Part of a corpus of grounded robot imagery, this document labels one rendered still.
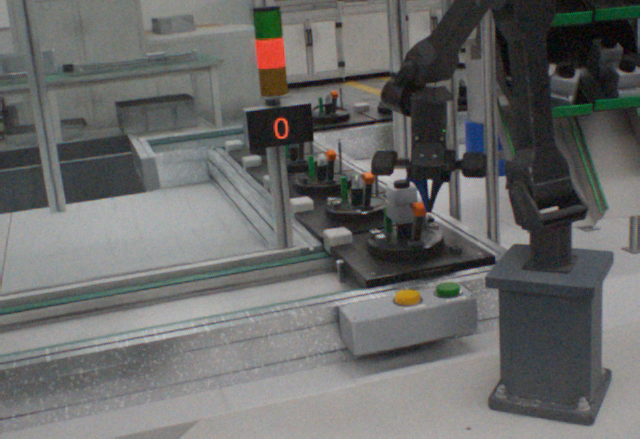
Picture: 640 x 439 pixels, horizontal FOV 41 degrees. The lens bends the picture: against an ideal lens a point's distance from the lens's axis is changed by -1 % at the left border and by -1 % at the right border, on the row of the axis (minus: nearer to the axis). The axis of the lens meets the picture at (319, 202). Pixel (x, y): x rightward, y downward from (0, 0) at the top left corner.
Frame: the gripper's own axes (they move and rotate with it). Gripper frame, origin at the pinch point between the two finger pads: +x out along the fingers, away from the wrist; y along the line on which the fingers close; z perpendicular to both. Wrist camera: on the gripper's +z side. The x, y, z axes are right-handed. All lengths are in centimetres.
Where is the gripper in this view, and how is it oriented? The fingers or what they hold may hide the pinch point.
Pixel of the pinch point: (429, 193)
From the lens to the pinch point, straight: 146.6
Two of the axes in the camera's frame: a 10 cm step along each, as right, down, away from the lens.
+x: 0.5, 9.2, 3.8
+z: -2.0, 3.9, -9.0
